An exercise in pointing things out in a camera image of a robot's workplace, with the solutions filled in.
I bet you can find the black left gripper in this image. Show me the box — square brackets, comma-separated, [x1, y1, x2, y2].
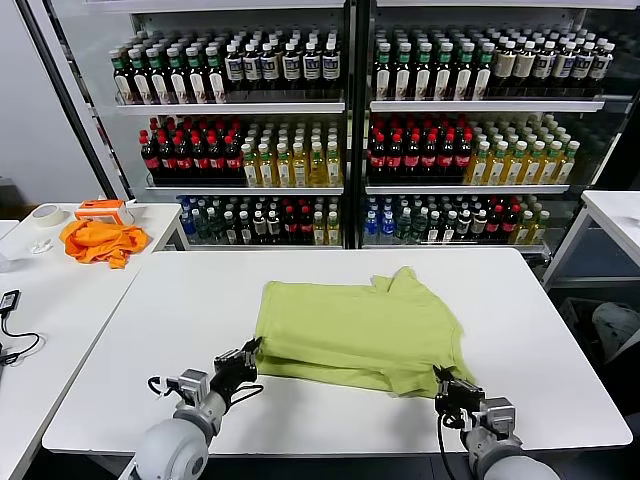
[209, 336, 264, 401]

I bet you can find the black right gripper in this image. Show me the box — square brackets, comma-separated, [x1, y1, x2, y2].
[432, 365, 485, 429]

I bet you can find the yellow-green t-shirt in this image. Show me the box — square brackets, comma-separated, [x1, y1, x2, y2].
[253, 266, 479, 400]

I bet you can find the red cap cola bottle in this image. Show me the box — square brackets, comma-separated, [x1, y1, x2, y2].
[157, 129, 176, 184]
[368, 132, 387, 182]
[437, 132, 455, 182]
[174, 129, 194, 184]
[419, 132, 439, 182]
[191, 129, 210, 184]
[501, 204, 519, 244]
[402, 132, 421, 182]
[223, 129, 243, 184]
[453, 132, 474, 182]
[207, 129, 226, 184]
[486, 204, 503, 244]
[385, 132, 404, 182]
[139, 129, 159, 184]
[282, 204, 299, 245]
[297, 204, 314, 245]

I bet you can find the grey speckled bag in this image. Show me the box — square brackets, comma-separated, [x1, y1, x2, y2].
[592, 301, 640, 364]

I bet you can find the orange crumpled cloth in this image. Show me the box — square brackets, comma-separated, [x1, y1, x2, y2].
[59, 219, 151, 270]

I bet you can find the white side table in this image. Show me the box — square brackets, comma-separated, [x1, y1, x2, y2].
[0, 202, 189, 480]
[541, 189, 640, 291]

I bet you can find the orange white box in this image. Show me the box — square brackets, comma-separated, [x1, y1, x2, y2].
[74, 198, 136, 226]

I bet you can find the glass beverage display cabinet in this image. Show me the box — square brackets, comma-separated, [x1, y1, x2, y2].
[127, 0, 626, 251]

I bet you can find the masking tape roll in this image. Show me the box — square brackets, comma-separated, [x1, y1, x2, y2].
[29, 203, 65, 227]

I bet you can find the green cap dark tea bottle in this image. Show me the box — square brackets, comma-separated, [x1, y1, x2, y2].
[205, 45, 226, 105]
[185, 45, 206, 105]
[165, 45, 187, 105]
[110, 47, 132, 105]
[146, 45, 169, 105]
[394, 42, 415, 101]
[434, 42, 455, 101]
[414, 42, 435, 101]
[454, 42, 475, 101]
[374, 42, 394, 101]
[474, 42, 495, 101]
[128, 46, 151, 105]

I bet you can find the white cap navy label bottle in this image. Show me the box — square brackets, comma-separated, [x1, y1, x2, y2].
[243, 43, 263, 99]
[591, 40, 616, 94]
[301, 42, 321, 99]
[572, 40, 596, 94]
[320, 42, 341, 99]
[281, 42, 301, 99]
[553, 40, 576, 94]
[261, 43, 281, 99]
[224, 43, 245, 99]
[534, 40, 556, 94]

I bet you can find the white cap beige label bottle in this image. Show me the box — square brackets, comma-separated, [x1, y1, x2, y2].
[494, 40, 519, 94]
[514, 40, 537, 94]

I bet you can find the glass cabinet door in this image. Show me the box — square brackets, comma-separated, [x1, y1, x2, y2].
[19, 0, 136, 201]
[594, 0, 640, 194]

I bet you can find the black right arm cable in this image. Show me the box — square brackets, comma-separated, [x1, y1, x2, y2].
[436, 409, 469, 480]

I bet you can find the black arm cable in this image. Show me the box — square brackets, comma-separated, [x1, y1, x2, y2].
[147, 374, 265, 407]
[436, 409, 469, 480]

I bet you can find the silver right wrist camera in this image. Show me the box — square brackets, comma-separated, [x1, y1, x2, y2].
[480, 397, 517, 437]

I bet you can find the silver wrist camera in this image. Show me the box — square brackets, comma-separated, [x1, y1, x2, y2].
[175, 368, 210, 404]
[480, 397, 517, 437]

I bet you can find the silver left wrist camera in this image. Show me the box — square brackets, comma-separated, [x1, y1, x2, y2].
[175, 368, 210, 404]

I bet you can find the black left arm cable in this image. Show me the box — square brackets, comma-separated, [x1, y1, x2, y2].
[147, 374, 265, 407]

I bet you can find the black table cable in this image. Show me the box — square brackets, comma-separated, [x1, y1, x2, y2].
[0, 312, 41, 369]

